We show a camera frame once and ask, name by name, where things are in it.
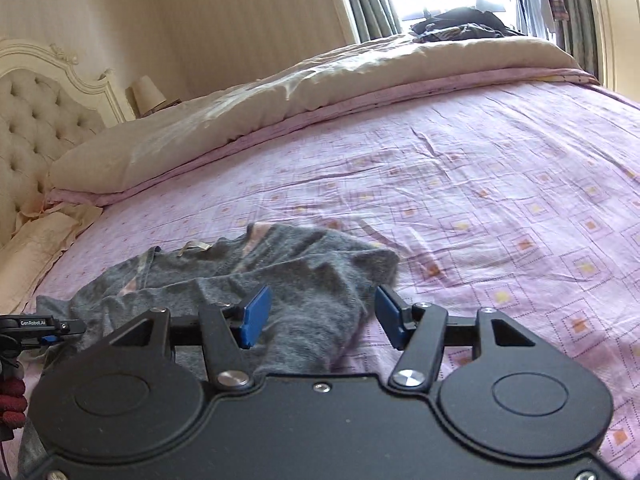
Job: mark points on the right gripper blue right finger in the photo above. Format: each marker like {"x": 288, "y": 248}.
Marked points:
{"x": 416, "y": 330}

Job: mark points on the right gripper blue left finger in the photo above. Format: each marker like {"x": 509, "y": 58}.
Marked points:
{"x": 228, "y": 330}

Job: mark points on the grey knit sweater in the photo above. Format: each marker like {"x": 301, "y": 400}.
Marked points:
{"x": 322, "y": 284}

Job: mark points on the dark clothes pile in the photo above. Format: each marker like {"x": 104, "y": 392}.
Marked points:
{"x": 461, "y": 24}

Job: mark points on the left hand red knit glove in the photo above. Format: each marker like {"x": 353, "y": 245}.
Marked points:
{"x": 13, "y": 404}

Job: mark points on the beige ruffled pillow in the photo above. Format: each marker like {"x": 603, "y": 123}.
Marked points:
{"x": 36, "y": 246}

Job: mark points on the pink patterned bed sheet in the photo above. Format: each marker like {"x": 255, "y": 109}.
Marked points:
{"x": 523, "y": 198}

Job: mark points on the cream tufted headboard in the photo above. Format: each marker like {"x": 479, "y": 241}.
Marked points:
{"x": 46, "y": 110}

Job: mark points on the beige bedside lamp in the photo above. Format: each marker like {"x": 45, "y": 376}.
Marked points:
{"x": 147, "y": 96}

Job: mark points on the beige duvet with pink lining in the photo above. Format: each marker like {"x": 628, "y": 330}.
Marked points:
{"x": 134, "y": 155}

